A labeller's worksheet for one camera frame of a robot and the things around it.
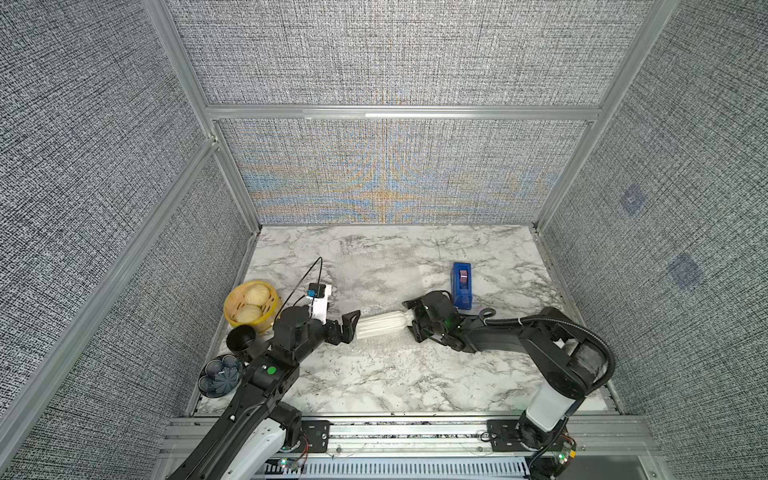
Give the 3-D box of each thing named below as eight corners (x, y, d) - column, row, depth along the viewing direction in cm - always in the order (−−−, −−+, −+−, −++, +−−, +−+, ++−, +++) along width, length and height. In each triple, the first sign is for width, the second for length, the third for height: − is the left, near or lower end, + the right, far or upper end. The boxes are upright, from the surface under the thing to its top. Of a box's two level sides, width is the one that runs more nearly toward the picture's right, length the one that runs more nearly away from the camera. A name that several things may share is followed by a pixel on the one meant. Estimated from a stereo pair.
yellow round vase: (224, 331, 94) (216, 322, 89) (239, 290, 103) (232, 280, 98) (274, 331, 94) (269, 322, 89) (284, 290, 103) (280, 280, 99)
